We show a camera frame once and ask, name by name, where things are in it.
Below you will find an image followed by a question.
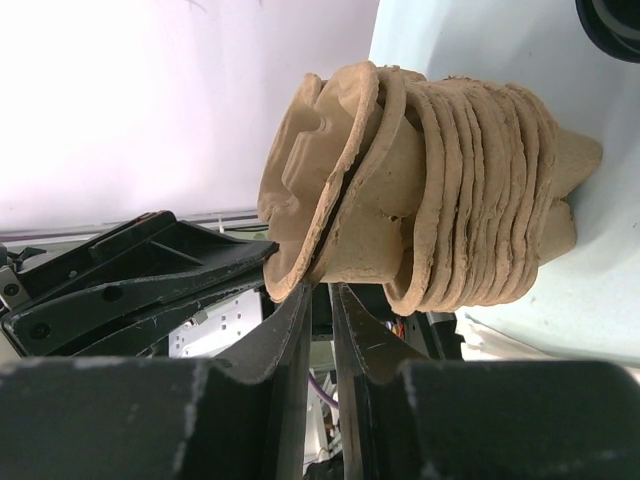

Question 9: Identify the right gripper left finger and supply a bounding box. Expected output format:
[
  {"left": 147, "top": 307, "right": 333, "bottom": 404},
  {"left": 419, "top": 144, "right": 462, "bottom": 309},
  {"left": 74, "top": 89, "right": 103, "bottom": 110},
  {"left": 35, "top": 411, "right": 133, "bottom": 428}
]
[{"left": 1, "top": 283, "right": 312, "bottom": 479}]

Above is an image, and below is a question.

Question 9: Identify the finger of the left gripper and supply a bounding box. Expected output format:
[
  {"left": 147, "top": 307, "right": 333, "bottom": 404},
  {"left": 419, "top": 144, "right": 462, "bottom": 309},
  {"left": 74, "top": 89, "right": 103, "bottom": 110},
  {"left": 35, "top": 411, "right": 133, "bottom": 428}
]
[
  {"left": 9, "top": 211, "right": 277, "bottom": 300},
  {"left": 2, "top": 261, "right": 263, "bottom": 357}
]

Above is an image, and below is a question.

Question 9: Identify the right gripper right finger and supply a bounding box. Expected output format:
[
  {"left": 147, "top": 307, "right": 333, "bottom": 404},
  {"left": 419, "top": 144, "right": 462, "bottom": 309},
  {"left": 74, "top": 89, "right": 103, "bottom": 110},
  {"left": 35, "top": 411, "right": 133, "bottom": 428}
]
[{"left": 330, "top": 284, "right": 639, "bottom": 479}]

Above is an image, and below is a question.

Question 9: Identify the single brown pulp carrier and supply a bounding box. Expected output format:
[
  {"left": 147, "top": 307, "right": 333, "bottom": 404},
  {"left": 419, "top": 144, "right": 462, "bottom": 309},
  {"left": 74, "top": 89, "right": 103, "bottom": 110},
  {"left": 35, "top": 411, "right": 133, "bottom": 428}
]
[{"left": 258, "top": 61, "right": 426, "bottom": 303}]

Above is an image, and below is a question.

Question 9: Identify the brown pulp cup carrier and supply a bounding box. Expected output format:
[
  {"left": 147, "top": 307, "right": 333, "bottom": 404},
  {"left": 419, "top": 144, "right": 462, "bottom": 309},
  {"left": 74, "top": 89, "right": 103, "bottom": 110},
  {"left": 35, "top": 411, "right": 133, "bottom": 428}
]
[{"left": 382, "top": 69, "right": 603, "bottom": 315}]

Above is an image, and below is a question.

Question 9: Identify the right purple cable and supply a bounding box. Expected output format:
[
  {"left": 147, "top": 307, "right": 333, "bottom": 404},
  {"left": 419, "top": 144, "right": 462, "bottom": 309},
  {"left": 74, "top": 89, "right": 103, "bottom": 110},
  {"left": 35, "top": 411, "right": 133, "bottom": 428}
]
[{"left": 308, "top": 374, "right": 344, "bottom": 414}]

